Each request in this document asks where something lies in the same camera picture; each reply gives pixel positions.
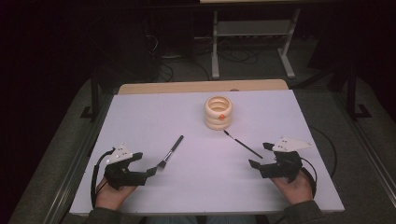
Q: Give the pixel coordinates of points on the white metal desk frame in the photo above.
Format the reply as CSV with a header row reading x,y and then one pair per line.
x,y
214,62

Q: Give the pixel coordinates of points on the cream ringed brush holder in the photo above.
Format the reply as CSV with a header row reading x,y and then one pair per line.
x,y
218,121

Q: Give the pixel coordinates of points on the person's left hand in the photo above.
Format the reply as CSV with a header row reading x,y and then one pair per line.
x,y
109,196

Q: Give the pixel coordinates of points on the aluminium rail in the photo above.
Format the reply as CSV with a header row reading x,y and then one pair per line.
x,y
371,152
71,180

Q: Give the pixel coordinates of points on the white table board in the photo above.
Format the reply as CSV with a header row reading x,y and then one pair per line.
x,y
199,186

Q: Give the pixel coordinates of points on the wooden table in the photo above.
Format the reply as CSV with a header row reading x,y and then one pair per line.
x,y
186,87

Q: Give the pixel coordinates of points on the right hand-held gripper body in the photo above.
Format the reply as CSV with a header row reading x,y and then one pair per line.
x,y
285,166

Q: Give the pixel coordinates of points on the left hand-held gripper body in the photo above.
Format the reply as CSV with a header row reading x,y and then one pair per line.
x,y
120,174

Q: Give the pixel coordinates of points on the thin black eyeliner brush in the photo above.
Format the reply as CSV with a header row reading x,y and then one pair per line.
x,y
244,145

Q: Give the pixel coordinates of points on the black metal stand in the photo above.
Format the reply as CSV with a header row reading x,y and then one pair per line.
x,y
351,93
94,99

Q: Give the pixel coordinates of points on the person's right hand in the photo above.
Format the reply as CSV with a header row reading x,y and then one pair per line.
x,y
297,191

